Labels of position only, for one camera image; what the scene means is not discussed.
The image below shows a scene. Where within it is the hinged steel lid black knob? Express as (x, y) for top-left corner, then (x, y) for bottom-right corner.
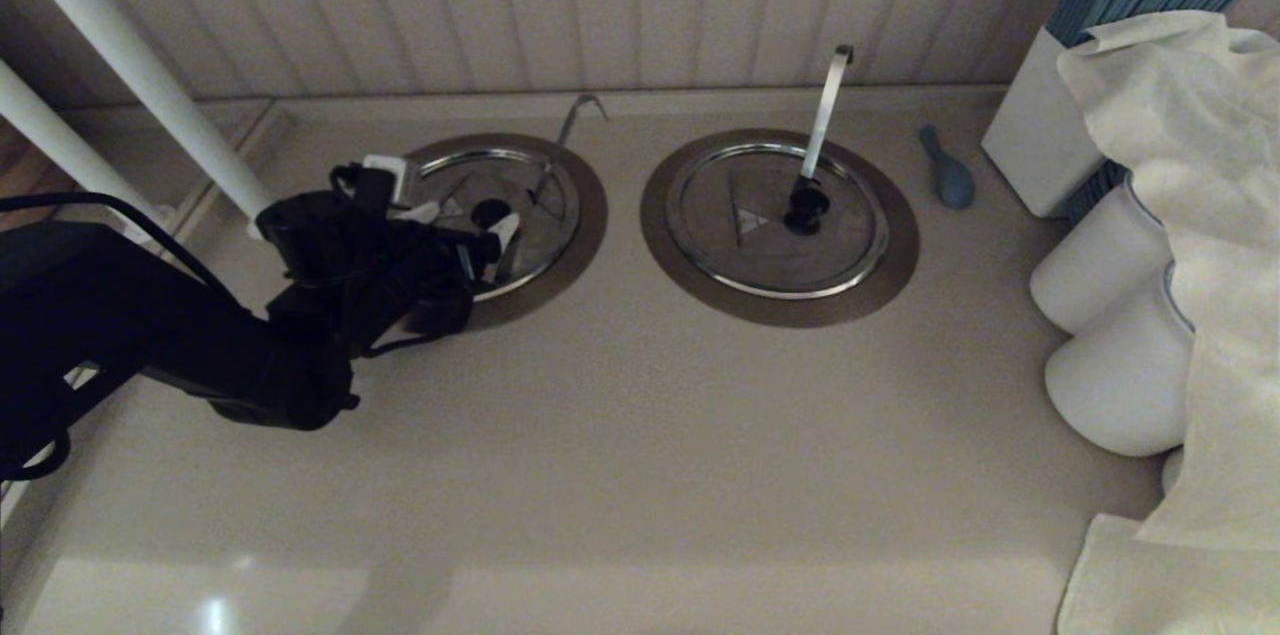
(405, 147), (582, 304)
(665, 142), (891, 301)

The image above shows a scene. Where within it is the small blue spoon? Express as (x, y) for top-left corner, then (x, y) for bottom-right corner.
(918, 123), (976, 211)

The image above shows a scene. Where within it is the white round pole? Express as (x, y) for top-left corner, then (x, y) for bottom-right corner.
(0, 0), (276, 242)
(0, 60), (177, 228)

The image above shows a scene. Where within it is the white box holder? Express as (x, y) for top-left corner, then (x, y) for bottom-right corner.
(980, 25), (1133, 221)

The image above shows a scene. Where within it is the white cylindrical container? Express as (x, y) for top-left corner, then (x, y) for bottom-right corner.
(1044, 265), (1197, 458)
(1030, 177), (1177, 335)

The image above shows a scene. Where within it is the white woven cloth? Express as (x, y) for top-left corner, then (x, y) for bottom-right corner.
(1055, 10), (1280, 635)

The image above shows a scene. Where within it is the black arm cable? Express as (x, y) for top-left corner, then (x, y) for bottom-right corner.
(0, 192), (239, 312)

